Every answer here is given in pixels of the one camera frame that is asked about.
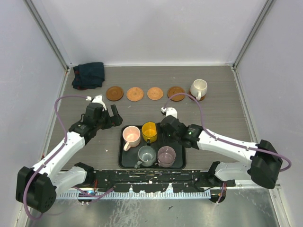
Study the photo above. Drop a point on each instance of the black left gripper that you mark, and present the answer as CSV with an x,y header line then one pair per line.
x,y
115,120

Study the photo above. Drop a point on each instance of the dark blue folded cloth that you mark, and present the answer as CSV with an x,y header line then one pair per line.
x,y
88,76

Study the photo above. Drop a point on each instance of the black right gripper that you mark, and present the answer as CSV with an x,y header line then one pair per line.
x,y
163,131

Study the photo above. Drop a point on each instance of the white slotted cable duct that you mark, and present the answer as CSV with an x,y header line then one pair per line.
x,y
169,194

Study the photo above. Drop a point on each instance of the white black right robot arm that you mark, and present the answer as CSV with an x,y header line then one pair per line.
x,y
259,162

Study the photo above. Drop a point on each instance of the woven rattan coaster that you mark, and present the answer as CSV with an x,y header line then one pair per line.
x,y
155,93
135,94

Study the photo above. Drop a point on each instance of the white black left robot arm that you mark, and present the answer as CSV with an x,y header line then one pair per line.
x,y
38,186

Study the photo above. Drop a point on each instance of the yellow ceramic mug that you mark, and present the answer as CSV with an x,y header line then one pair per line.
x,y
149,132

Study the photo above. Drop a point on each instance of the grey ceramic mug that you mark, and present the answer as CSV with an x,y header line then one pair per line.
x,y
146,156

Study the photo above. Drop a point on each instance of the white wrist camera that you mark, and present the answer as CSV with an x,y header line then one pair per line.
x,y
169,111
97,99

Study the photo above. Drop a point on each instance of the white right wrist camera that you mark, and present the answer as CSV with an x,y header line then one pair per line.
x,y
169,111

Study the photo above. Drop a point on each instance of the pink ceramic mug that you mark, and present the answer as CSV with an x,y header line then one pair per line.
x,y
132,137

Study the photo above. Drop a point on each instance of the brown wooden coaster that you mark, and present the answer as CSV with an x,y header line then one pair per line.
x,y
202,98
114,93
176,93

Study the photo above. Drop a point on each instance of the cream ceramic mug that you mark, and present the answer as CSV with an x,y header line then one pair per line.
x,y
199,88

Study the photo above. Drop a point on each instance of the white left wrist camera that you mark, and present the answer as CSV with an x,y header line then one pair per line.
x,y
97,99

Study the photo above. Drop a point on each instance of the black mounting base plate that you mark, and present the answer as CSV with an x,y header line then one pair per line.
x,y
155,181

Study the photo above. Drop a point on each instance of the mauve ceramic mug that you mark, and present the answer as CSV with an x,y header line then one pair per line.
x,y
166,156

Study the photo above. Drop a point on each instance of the black plastic tray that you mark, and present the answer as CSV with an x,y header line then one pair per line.
x,y
128,159

